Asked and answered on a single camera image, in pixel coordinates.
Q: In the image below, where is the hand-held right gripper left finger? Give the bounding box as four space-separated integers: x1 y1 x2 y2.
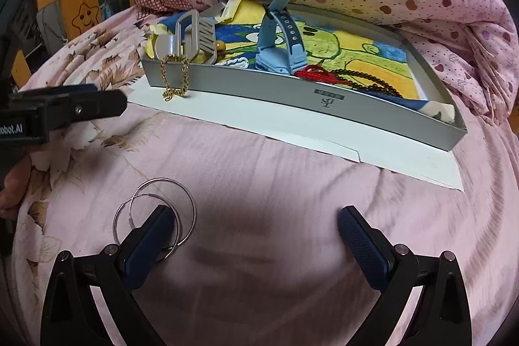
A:
41 204 181 346

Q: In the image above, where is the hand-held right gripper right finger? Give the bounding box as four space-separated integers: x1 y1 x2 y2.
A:
338 205 473 346

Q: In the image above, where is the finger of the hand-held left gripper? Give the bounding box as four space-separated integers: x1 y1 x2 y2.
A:
24 84 100 97
44 90 128 128

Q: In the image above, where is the small silver hoop earring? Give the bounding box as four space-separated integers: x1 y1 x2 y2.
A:
113 193 179 249

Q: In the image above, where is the large silver hoop earring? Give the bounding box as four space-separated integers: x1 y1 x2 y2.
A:
136 178 197 261

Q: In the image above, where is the gold chain bracelet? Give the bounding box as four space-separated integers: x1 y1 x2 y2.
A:
160 54 192 102

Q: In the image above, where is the grey metal buckle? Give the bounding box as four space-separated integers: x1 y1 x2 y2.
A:
153 9 217 65

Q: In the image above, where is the dark bead bracelet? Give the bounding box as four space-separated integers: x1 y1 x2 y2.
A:
330 67 404 99

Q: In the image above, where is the grey cardboard tray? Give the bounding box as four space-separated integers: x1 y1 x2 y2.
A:
140 0 468 152

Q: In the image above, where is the red string bracelet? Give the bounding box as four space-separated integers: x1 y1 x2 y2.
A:
294 64 339 87

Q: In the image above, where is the light blue wrist watch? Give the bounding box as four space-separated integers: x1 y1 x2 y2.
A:
255 0 312 75

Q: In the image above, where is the person's left hand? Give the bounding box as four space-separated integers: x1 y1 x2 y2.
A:
0 155 34 223

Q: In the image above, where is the pink floral bed sheet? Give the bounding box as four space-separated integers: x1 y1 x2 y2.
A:
0 6 519 346

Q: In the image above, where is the white flat board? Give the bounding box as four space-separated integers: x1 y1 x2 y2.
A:
124 80 465 191

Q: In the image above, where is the cartoon printed cloth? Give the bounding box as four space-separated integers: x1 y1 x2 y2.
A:
148 0 457 124

